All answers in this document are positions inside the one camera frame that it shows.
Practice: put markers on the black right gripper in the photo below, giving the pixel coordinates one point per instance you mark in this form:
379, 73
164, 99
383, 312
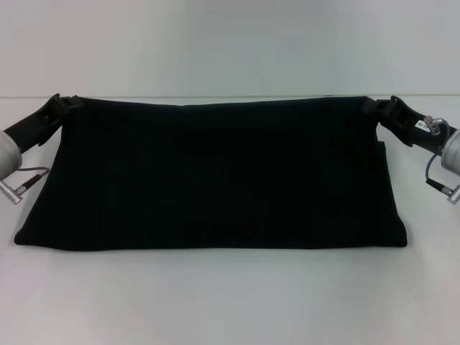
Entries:
409, 122

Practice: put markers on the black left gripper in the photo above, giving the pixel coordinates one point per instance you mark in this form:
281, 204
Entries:
36, 122

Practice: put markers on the black shirt with FREE print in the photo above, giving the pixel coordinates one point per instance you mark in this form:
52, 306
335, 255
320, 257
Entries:
215, 172

